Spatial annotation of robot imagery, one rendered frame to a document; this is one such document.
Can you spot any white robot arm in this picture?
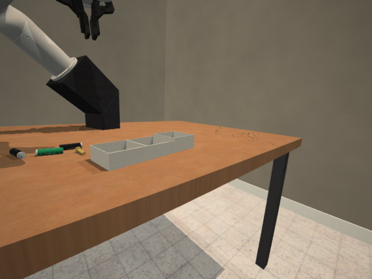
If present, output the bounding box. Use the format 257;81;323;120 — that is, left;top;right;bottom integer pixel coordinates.
0;0;77;81

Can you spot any green aa battery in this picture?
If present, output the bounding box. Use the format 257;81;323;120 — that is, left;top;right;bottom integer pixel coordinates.
35;148;63;156

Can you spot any black battery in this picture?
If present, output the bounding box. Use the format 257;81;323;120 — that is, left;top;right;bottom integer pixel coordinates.
9;148;26;159
59;142;83;150

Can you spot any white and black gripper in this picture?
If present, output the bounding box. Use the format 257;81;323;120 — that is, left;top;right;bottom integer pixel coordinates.
56;0;115;40

